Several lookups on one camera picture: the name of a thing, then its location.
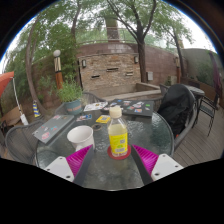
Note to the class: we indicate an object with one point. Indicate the orange patio umbrella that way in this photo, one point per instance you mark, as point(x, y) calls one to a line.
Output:
point(6, 81)

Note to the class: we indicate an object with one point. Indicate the yellow and blue striped cone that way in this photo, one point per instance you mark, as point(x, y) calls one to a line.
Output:
point(36, 110)

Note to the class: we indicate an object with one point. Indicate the yellow printed card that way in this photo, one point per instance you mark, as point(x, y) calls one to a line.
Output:
point(103, 119)

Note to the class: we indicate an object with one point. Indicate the closed maroon patio umbrella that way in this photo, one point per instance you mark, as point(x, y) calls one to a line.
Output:
point(216, 76)

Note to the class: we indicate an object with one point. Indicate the wooden bench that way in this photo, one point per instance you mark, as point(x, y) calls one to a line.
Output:
point(10, 115)

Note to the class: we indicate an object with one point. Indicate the black backpack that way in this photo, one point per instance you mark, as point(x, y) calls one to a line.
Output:
point(175, 106)

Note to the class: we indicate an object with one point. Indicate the blue printed card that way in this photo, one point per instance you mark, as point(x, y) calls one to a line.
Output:
point(84, 117)

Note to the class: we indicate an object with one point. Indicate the black metal patio chair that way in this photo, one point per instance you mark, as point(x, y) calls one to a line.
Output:
point(208, 110)

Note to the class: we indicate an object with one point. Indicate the round dark patio table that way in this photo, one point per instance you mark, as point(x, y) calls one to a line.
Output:
point(196, 90)

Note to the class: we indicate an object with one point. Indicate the grey wall utility box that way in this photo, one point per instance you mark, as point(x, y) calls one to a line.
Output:
point(150, 76)

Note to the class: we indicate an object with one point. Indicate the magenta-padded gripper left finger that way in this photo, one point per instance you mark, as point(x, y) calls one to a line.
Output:
point(79, 161)

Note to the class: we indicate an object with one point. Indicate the green plant in teal pot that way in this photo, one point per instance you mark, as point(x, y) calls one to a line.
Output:
point(70, 93)

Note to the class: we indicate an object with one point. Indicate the black wall lantern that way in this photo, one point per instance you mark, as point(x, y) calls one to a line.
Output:
point(84, 63)
point(136, 59)

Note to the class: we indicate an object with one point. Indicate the clear bottle with yellow label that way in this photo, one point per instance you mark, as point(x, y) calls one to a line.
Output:
point(118, 140)

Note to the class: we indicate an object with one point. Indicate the white ceramic mug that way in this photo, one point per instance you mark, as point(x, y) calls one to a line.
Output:
point(80, 136)

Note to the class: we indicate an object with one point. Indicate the grey laptop with stickers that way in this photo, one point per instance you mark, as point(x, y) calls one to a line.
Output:
point(53, 128)

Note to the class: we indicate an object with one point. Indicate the white printed booklet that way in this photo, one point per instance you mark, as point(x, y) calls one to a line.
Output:
point(95, 106)

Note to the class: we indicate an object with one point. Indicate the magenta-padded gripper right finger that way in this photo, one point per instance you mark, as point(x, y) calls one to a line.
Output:
point(146, 160)

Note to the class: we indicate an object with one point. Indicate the wooden globe lamp post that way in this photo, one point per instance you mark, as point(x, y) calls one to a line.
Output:
point(58, 73)
point(178, 71)

